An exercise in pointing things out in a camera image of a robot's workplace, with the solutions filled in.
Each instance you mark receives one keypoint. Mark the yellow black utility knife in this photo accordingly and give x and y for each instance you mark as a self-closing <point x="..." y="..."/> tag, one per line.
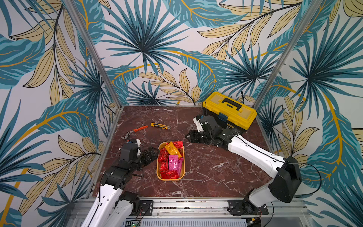
<point x="161" y="126"/>

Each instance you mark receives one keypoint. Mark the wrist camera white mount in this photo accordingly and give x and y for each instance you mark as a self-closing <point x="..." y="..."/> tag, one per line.
<point x="198" y="124"/>
<point x="138" y="142"/>

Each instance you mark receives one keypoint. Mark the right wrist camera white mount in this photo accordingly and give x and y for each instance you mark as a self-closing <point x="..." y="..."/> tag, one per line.
<point x="198" y="124"/>

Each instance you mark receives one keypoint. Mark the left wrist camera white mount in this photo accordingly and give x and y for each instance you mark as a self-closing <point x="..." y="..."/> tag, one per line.
<point x="138" y="142"/>

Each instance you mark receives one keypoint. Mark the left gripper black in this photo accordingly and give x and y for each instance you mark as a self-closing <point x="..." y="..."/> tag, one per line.
<point x="149" y="160"/>

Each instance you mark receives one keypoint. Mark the orange yellow tea bag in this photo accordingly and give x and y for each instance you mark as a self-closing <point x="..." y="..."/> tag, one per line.
<point x="172" y="150"/>

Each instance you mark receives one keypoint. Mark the yellow black toolbox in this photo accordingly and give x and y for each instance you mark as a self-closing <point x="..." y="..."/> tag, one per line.
<point x="221" y="112"/>

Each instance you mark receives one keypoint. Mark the orange handled pliers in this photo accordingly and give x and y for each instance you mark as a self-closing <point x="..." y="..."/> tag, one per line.
<point x="127" y="135"/>

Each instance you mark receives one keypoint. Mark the red tea bag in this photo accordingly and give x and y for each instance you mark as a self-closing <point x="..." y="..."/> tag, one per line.
<point x="169" y="174"/>
<point x="178" y="144"/>
<point x="163" y="156"/>

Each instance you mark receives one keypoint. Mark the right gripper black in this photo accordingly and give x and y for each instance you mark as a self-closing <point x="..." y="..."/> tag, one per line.
<point x="197" y="136"/>

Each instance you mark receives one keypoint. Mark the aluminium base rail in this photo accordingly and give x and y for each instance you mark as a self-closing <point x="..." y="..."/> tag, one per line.
<point x="187" y="212"/>

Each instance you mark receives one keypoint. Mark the yellow plastic storage box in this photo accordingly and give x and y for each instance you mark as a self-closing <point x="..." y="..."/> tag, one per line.
<point x="164" y="166"/>

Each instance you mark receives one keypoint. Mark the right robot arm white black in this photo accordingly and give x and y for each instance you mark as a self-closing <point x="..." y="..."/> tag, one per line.
<point x="284" y="172"/>

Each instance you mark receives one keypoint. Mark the pink tea bag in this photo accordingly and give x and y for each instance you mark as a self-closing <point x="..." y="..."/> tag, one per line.
<point x="173" y="163"/>

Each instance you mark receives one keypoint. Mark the red tea bag in box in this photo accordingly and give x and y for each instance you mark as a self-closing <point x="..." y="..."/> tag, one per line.
<point x="169" y="174"/>

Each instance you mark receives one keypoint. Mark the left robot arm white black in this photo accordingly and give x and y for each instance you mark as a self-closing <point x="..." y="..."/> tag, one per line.
<point x="107" y="184"/>

